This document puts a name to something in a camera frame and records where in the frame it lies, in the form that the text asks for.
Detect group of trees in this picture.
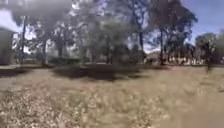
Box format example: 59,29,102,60
11,0,201,68

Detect small tree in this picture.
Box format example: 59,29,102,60
194,32,222,74

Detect building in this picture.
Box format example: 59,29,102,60
0,9,18,66

